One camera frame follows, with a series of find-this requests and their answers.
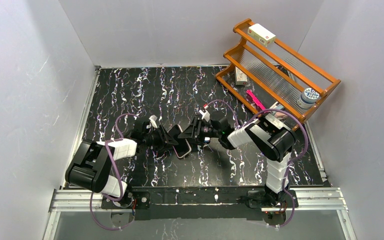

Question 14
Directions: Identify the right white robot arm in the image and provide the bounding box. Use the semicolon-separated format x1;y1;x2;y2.
178;114;297;201

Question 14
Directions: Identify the beige phone case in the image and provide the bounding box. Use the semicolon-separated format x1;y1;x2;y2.
173;138;192;159

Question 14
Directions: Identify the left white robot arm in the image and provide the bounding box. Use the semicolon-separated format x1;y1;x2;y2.
65;115;179;202

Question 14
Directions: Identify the black smartphone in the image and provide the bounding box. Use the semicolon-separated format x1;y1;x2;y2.
168;124;192;159

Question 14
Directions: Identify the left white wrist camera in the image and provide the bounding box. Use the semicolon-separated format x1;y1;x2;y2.
148;115;158;129

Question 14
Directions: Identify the orange wooden shelf rack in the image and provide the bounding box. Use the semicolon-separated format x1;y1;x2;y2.
215;18;341;123

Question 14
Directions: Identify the small white red box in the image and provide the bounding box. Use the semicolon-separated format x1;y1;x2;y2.
234;67;248;86

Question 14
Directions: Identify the pink comb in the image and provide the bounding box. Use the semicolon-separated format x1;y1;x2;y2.
245;89;266;111

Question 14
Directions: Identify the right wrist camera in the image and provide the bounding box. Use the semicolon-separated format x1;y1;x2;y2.
198;109;211;123

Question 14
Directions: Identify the white box on shelf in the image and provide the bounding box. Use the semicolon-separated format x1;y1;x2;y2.
247;23;277;47

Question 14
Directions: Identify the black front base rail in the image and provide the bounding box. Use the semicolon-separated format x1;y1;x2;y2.
130;186;272;222

